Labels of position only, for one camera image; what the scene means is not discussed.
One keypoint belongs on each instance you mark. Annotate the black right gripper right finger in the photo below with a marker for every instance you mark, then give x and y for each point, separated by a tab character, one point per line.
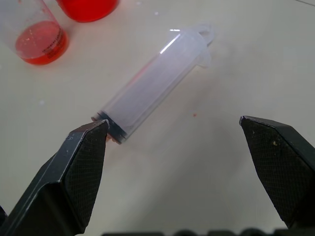
283	167

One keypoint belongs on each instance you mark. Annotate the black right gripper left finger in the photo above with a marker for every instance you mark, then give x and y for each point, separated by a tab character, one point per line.
61	184

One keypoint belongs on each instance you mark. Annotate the clear plastic syringe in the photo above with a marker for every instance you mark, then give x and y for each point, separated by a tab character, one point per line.
152	83

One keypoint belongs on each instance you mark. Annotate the beaker with red liquid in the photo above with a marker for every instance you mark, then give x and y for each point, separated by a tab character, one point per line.
37	34

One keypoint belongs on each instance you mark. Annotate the red liquid container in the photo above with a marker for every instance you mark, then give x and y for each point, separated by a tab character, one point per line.
87	9

